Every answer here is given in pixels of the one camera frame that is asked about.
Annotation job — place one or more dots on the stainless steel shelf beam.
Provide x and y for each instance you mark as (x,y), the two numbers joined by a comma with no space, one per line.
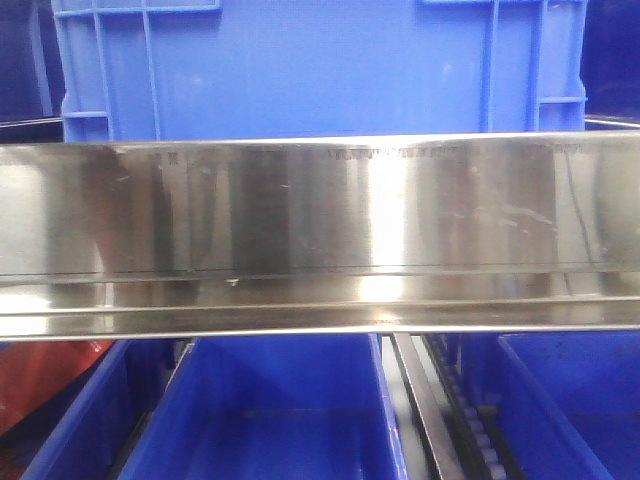
(436,233)

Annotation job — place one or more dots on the blue crate upper shelf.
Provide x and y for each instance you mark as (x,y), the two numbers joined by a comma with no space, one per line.
(177,70)

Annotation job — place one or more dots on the blue bin lower centre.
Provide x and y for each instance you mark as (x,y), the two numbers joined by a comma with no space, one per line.
(274,407)

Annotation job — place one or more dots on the blue bin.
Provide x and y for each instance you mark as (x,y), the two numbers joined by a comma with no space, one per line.
(127,384)
(567,403)
(274,407)

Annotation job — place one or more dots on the blue bin lower right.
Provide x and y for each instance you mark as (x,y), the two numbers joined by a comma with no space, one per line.
(567,403)

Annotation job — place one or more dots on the blue bin lower left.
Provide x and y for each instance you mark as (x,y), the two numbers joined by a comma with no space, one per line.
(127,384)

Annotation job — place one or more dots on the red bag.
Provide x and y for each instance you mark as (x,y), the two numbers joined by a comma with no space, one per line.
(34,372)

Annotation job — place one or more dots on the roller track rail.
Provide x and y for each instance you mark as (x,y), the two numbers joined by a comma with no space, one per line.
(459,440)

